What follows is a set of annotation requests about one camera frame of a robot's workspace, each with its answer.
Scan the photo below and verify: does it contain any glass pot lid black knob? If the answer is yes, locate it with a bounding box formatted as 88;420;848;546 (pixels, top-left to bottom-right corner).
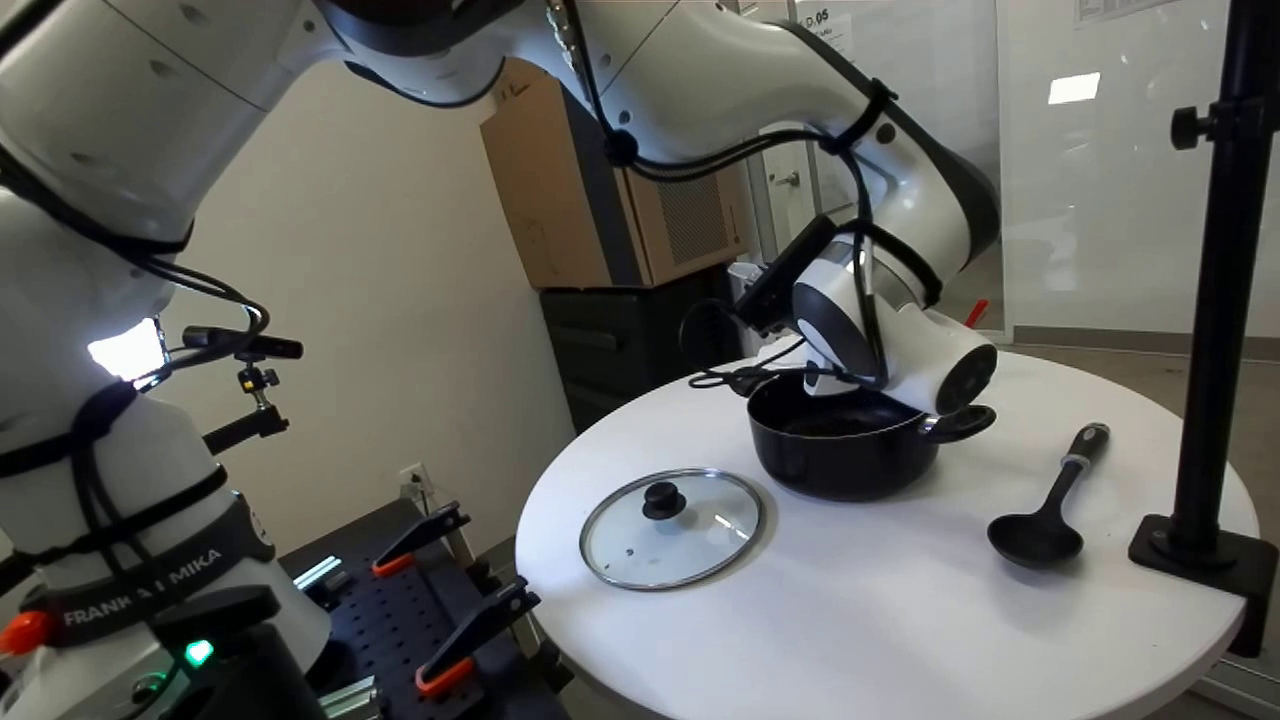
580;469;768;590

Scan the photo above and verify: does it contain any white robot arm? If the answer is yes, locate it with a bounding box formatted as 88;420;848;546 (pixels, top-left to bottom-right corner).
0;0;995;720

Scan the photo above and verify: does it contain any black cooking pot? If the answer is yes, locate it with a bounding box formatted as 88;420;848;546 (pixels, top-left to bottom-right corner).
743;372;995;495

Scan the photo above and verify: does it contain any black storage crate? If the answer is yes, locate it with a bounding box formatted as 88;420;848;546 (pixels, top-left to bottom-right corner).
541;267;743;431

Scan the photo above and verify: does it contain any cardboard boxes stack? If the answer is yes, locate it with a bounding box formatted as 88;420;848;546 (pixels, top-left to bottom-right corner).
479;58;743;288

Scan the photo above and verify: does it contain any black orange clamp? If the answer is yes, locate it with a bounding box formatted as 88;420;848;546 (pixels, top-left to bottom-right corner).
413;581;541;698
369;504;472;581

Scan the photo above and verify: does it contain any black plastic ladle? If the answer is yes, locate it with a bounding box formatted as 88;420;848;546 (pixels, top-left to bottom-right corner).
987;422;1108;569

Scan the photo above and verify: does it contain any wall power outlet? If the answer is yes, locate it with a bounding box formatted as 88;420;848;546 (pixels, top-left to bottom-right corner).
397;458;427;495

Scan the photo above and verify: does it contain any side camera on mount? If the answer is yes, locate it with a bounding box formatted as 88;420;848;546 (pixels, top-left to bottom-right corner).
182;324;302;452

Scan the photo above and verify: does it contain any black camera stand pole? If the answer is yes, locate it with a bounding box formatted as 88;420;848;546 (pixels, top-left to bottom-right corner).
1126;0;1280;654

